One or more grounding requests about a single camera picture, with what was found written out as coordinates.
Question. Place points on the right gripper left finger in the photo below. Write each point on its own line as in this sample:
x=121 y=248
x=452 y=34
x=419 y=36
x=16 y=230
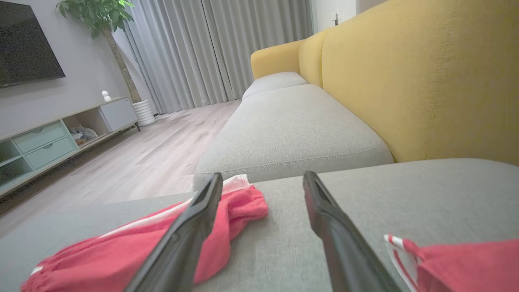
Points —
x=186 y=247

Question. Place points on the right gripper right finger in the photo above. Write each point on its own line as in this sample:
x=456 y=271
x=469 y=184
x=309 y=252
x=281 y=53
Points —
x=344 y=251

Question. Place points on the red Bulls 23 jersey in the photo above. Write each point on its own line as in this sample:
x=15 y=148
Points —
x=466 y=267

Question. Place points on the red shorts with white stripe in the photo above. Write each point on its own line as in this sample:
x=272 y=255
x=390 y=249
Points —
x=121 y=251

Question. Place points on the large grey sofa seat cushion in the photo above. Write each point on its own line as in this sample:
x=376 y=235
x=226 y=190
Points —
x=405 y=198

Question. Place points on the medium grey sofa seat cushion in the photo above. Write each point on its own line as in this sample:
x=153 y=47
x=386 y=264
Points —
x=292 y=134

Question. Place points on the white ribbed plant pot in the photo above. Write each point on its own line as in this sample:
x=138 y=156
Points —
x=144 y=113

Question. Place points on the grey cabinet door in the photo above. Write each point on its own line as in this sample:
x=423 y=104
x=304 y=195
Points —
x=119 y=114

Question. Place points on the grey soft toy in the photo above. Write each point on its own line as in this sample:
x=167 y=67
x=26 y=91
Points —
x=84 y=134

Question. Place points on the pale green cabinet drawer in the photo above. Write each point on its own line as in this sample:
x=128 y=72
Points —
x=50 y=153
x=38 y=137

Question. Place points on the long low TV cabinet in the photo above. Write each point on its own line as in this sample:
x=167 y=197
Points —
x=48 y=150

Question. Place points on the small white figurine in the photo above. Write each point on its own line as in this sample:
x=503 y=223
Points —
x=106 y=96

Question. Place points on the small grey sofa seat cushion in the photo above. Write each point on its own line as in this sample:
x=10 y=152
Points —
x=273 y=81

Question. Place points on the wide yellow sofa backrest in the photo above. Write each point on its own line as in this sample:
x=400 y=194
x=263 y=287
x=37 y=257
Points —
x=425 y=77

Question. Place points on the grey pleated curtain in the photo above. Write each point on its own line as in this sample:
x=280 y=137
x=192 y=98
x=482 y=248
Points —
x=202 y=52

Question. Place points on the narrow yellow sofa backrest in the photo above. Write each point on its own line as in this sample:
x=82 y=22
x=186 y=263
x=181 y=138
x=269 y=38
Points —
x=311 y=59

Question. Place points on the yellow sofa armrest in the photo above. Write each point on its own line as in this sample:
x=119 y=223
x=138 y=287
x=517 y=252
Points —
x=275 y=59

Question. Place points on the green leafy indoor tree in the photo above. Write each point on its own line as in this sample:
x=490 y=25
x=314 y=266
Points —
x=95 y=14

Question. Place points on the black flat television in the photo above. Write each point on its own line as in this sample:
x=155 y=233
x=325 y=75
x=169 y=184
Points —
x=24 y=44

